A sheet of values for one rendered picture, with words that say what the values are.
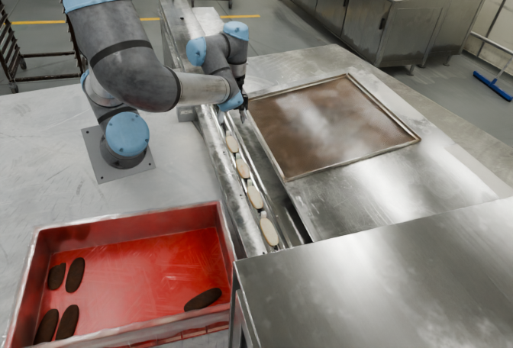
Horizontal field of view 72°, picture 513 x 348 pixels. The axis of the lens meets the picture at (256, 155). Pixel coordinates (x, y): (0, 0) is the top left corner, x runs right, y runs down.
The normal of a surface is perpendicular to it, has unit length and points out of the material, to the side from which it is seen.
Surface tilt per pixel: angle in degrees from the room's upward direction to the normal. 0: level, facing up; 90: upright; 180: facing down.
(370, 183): 10
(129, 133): 51
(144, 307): 0
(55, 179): 0
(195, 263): 0
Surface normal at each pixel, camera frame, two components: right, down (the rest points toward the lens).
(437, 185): -0.09, -0.74
